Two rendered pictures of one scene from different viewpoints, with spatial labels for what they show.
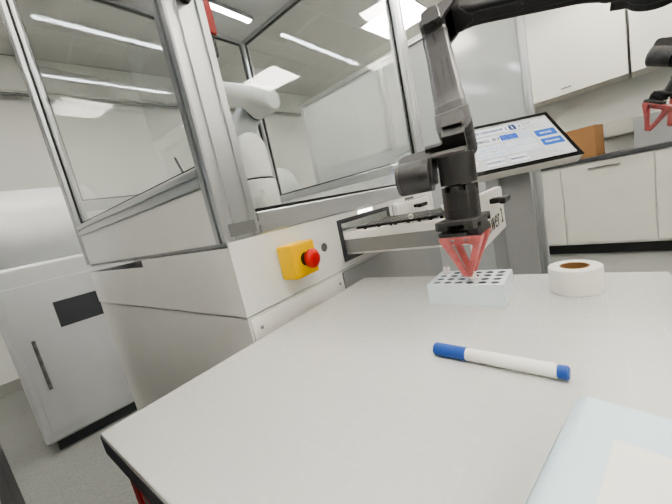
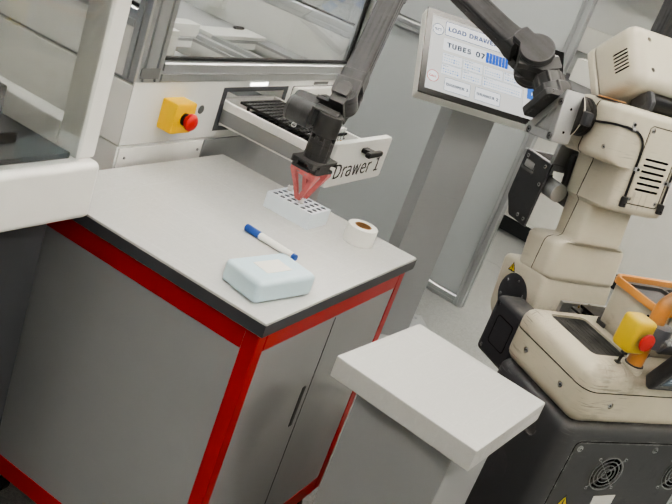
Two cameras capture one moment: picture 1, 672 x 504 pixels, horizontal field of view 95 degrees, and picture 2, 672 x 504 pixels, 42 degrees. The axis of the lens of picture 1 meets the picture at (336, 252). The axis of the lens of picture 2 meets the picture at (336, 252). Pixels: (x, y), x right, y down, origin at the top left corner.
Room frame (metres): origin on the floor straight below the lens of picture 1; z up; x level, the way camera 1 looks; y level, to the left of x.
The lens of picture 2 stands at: (-1.31, 0.19, 1.44)
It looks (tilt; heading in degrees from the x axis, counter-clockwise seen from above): 21 degrees down; 344
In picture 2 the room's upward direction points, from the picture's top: 20 degrees clockwise
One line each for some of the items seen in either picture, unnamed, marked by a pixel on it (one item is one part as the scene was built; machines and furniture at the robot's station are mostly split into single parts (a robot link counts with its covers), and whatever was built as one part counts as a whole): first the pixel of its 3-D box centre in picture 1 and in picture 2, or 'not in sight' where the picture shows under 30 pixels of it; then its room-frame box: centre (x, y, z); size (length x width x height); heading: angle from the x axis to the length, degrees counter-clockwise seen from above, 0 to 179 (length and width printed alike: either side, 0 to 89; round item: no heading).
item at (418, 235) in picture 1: (406, 229); (287, 129); (0.84, -0.20, 0.86); 0.40 x 0.26 x 0.06; 51
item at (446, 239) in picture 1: (466, 247); (307, 179); (0.51, -0.22, 0.85); 0.07 x 0.07 x 0.09; 51
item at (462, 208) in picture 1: (461, 206); (318, 150); (0.52, -0.22, 0.93); 0.10 x 0.07 x 0.07; 141
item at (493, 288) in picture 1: (470, 287); (297, 207); (0.53, -0.22, 0.78); 0.12 x 0.08 x 0.04; 50
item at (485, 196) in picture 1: (488, 215); (356, 160); (0.71, -0.36, 0.87); 0.29 x 0.02 x 0.11; 141
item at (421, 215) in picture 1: (409, 227); (291, 129); (0.84, -0.21, 0.87); 0.22 x 0.18 x 0.06; 51
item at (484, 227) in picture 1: (467, 247); (308, 179); (0.52, -0.22, 0.85); 0.07 x 0.07 x 0.09; 51
